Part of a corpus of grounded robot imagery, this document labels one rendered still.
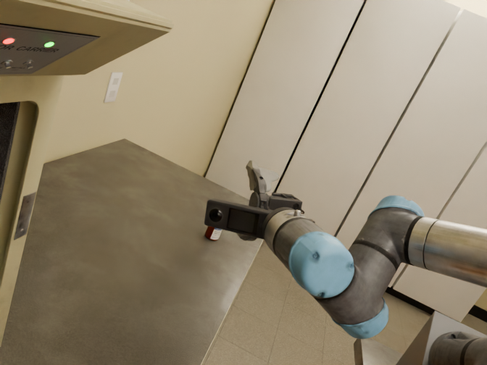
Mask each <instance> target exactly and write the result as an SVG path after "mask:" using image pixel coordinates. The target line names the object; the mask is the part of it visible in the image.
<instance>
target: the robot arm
mask: <svg viewBox="0 0 487 365"><path fill-rule="evenodd" d="M246 169H247V172H248V177H249V187H250V190H253V191H254V192H253V193H252V194H251V197H250V200H249V205H248V206H247V205H243V204H237V203H233V202H229V201H224V200H220V199H216V198H212V199H209V200H208V201H207V208H206V214H205V219H204V224H205V225H206V226H210V227H215V228H218V229H221V230H227V231H231V232H236V233H237V235H238V236H239V238H240V239H242V240H247V241H254V240H256V239H257V238H261V239H264V240H265V242H266V244H267V246H268V247H269V248H270V250H271V251H272V252H273V253H274V254H275V255H276V256H277V258H278V259H280V261H281V262H282V263H283V264H284V265H285V267H286V268H287V269H288V271H289V272H290V273H291V274H292V276H293V278H294V279H295V281H296V282H297V283H298V284H299V285H300V286H301V287H302V288H304V289H305V290H306V291H307V292H308V293H309V294H310V295H311V296H313V298H314V299H315V300H316V301H317V302H318V303H319V304H320V305H321V306H322V307H323V308H324V309H325V310H326V312H327V313H328V314H329V315H330V316H331V319H332V320H333V321H334V322H335V323H336V324H338V325H340V326H341V327H342V328H343V329H344V330H345V331H346V332H347V333H348V334H349V335H351V336H352V337H354V338H358V339H367V338H370V337H373V336H375V335H377V334H378V333H379V332H381V331H382V330H383V328H384V327H385V326H386V324H387V322H388V307H387V305H386V301H385V300H384V298H383V297H382V296H383V294H384V293H385V291H386V289H387V287H388V285H389V283H390V282H391V280H392V278H393V276H394V275H395V273H396V271H397V269H398V268H399V266H400V264H401V263H405V264H409V265H412V266H416V267H419V268H422V269H427V270H429V271H432V272H436V273H439V274H443V275H446V276H449V277H453V278H456V279H458V280H463V281H465V282H470V283H472V284H476V285H479V286H483V287H485V288H487V229H483V228H479V227H473V226H469V225H462V224H458V223H454V222H447V221H443V220H440V219H433V218H429V217H425V215H424V213H423V211H422V209H421V208H420V207H419V206H418V205H417V204H416V203H415V202H414V201H408V200H407V199H406V198H405V197H403V196H386V197H385V198H383V199H382V200H381V201H380V202H379V204H378V205H377V206H376V207H375V209H374V210H373V211H372V212H371V213H370V214H369V216H368V218H367V221H366V222H365V225H364V226H363V228H362V229H361V231H360V232H359V234H358V236H357V237H356V239H355V240H354V242H353V243H352V245H351V246H350V248H349V250H347V249H346V248H345V247H344V245H343V244H342V243H341V242H340V241H339V240H338V239H337V238H335V237H333V236H332V235H330V234H328V233H326V231H324V230H323V229H321V228H320V227H318V226H317V225H316V224H315V221H313V220H312V219H307V218H306V217H305V216H304V215H303V214H304V211H303V210H302V209H301V206H302V201H300V200H299V199H298V198H296V197H295V196H293V195H292V194H287V193H272V195H271V196H269V195H268V194H267V192H270V191H271V182H274V181H276V180H279V175H278V173H277V172H274V171H271V170H268V169H265V168H262V167H259V166H258V164H257V163H256V162H255V161H252V160H249V162H248V164H247V165H246ZM302 212H303V213H302ZM428 365H487V337H479V336H477V335H474V334H472V333H469V332H463V331H456V332H447V333H445V334H442V335H441V336H439V337H438V338H437V339H436V340H435V341H434V343H433V344H432V346H431V348H430V353H429V357H428Z"/></svg>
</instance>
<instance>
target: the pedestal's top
mask: <svg viewBox="0 0 487 365"><path fill-rule="evenodd" d="M402 356H403V354H402V353H400V352H398V351H395V350H394V349H391V348H389V347H387V346H385V345H383V344H381V343H379V342H377V341H375V340H373V339H371V338H367V339H358V338H357V339H356V341H355V342H354V361H355V365H396V364H397V362H398V361H399V359H400V358H401V357H402Z"/></svg>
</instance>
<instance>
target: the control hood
mask: <svg viewBox="0 0 487 365"><path fill-rule="evenodd" d="M0 23H4V24H10V25H20V26H25V27H32V28H42V29H47V30H58V31H64V32H69V33H79V34H86V35H96V36H101V37H99V38H98V39H96V40H95V41H92V42H90V43H89V44H87V45H85V46H83V47H81V48H79V49H77V50H76V51H74V52H72V53H70V54H68V55H66V56H64V57H62V58H61V59H58V60H56V61H55V62H53V63H51V64H49V65H47V66H45V67H44V68H42V69H40V70H38V71H36V72H34V73H33V74H14V75H0V77H4V76H41V75H85V74H87V73H89V72H91V71H93V70H95V69H97V68H99V67H101V66H103V65H105V64H107V63H109V62H111V61H113V60H115V59H117V58H119V57H121V56H123V55H125V54H127V53H129V52H131V51H133V50H135V49H137V48H139V47H141V46H143V45H145V44H147V43H149V42H151V41H153V40H155V39H157V38H159V37H161V36H163V35H165V34H167V33H169V32H170V30H171V29H172V28H173V26H174V25H173V24H172V20H169V19H167V18H166V17H163V16H161V15H159V14H157V13H154V12H152V11H150V10H147V9H145V8H143V7H140V6H139V5H137V4H134V3H132V2H130V1H127V0H0Z"/></svg>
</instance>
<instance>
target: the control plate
mask: <svg viewBox="0 0 487 365"><path fill-rule="evenodd" d="M99 37H101V36H96V35H86V34H79V33H69V32H64V31H58V30H47V29H42V28H32V27H25V26H20V25H10V24H4V23H0V63H2V62H3V61H6V60H12V61H13V62H12V63H10V64H11V66H12V67H10V68H6V67H5V65H1V64H0V75H14V74H33V73H34V72H36V71H38V70H40V69H42V68H44V67H45V66H47V65H49V64H51V63H53V62H55V61H56V60H58V59H61V58H62V57H64V56H66V55H68V54H70V53H72V52H74V51H76V50H77V49H79V48H81V47H83V46H85V45H87V44H89V43H90V42H92V41H95V40H96V39H98V38H99ZM5 38H16V41H15V42H13V43H9V44H1V41H2V40H3V39H5ZM50 41H55V42H56V43H55V44H54V45H53V46H50V47H43V44H45V43H47V42H50ZM28 61H33V62H34V63H32V66H33V67H32V68H30V69H28V67H27V65H23V63H25V62H28Z"/></svg>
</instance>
